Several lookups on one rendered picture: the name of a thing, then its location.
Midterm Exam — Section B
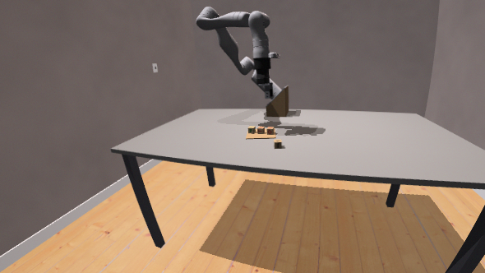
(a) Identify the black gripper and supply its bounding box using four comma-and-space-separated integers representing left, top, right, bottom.
253, 46, 279, 99

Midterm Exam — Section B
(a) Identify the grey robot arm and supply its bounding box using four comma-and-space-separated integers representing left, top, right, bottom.
196, 7, 270, 92

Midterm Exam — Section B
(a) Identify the tan square mat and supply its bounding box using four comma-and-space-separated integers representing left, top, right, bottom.
246, 129, 276, 139

